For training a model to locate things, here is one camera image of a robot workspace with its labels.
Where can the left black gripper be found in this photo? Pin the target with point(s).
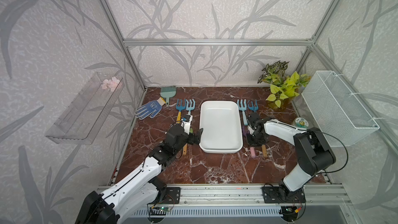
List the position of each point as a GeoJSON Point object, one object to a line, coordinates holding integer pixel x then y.
{"type": "Point", "coordinates": [198, 134]}

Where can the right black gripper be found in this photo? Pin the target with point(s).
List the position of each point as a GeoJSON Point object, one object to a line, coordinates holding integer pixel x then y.
{"type": "Point", "coordinates": [260, 143]}

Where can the green fork wooden handle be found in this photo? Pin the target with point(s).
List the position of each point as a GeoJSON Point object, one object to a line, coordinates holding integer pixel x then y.
{"type": "Point", "coordinates": [184, 149]}

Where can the purple rake pink handle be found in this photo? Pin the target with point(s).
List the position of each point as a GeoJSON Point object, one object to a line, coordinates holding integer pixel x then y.
{"type": "Point", "coordinates": [246, 133]}

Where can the green rake wooden handle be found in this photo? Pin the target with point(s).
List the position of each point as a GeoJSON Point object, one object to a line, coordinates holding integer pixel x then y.
{"type": "Point", "coordinates": [264, 151]}

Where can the dark blue rake yellow handle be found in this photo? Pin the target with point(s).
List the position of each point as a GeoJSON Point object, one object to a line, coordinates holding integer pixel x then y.
{"type": "Point", "coordinates": [253, 105]}

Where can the dark blue fork yellow handle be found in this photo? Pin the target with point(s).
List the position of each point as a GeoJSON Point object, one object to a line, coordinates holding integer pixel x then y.
{"type": "Point", "coordinates": [180, 106]}

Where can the light blue rake white handle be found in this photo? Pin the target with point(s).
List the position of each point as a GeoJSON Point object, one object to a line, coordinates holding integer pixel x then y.
{"type": "Point", "coordinates": [242, 106]}

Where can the light blue fork white handle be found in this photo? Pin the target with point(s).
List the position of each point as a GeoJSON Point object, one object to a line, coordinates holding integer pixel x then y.
{"type": "Point", "coordinates": [190, 106]}

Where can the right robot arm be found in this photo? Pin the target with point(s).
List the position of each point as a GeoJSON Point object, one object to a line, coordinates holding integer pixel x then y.
{"type": "Point", "coordinates": [313, 152]}

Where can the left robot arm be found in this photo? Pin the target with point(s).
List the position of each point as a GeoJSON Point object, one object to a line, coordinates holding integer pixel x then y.
{"type": "Point", "coordinates": [140, 187]}

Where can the white plastic storage box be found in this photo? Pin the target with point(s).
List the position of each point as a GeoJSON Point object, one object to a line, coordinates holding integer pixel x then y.
{"type": "Point", "coordinates": [220, 121]}

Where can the mint green hand brush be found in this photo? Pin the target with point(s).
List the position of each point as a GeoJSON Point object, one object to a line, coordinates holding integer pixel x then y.
{"type": "Point", "coordinates": [167, 93]}

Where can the blue dotted work glove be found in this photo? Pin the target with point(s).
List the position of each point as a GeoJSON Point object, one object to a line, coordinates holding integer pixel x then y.
{"type": "Point", "coordinates": [150, 109]}

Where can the small green labelled jar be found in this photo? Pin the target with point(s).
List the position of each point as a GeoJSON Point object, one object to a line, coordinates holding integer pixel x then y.
{"type": "Point", "coordinates": [301, 123]}

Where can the potted green plant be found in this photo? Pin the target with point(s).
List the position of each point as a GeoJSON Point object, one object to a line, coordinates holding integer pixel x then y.
{"type": "Point", "coordinates": [283, 88]}

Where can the pink artificial flowers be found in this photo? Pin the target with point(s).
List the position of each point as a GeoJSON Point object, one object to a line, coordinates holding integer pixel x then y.
{"type": "Point", "coordinates": [110, 84]}

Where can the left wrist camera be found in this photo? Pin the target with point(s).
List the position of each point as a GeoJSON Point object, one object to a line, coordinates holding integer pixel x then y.
{"type": "Point", "coordinates": [186, 123]}

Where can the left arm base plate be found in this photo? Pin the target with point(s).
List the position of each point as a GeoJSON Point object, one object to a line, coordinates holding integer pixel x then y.
{"type": "Point", "coordinates": [169, 195]}

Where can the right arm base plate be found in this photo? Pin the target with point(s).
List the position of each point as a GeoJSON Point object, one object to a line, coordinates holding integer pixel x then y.
{"type": "Point", "coordinates": [281, 195]}

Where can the aluminium front rail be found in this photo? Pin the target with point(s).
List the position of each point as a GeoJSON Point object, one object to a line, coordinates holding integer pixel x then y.
{"type": "Point", "coordinates": [251, 195]}

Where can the white wire mesh basket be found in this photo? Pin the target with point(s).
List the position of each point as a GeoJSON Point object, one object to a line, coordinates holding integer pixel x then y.
{"type": "Point", "coordinates": [337, 111]}

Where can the clear acrylic wall shelf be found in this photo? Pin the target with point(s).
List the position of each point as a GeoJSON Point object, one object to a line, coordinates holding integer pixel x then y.
{"type": "Point", "coordinates": [81, 122]}

